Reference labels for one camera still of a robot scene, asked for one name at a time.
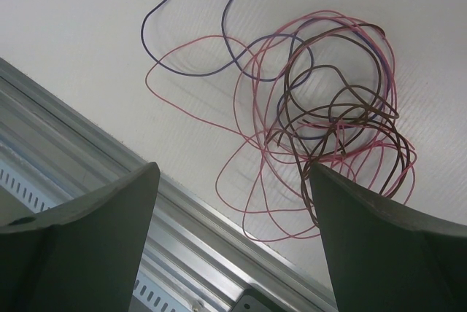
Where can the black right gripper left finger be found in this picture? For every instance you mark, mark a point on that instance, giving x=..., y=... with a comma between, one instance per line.
x=80, y=242

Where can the aluminium rail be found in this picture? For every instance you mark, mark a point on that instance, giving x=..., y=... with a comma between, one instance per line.
x=87, y=225

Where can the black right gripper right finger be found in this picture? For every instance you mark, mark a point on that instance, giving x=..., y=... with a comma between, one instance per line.
x=384, y=256

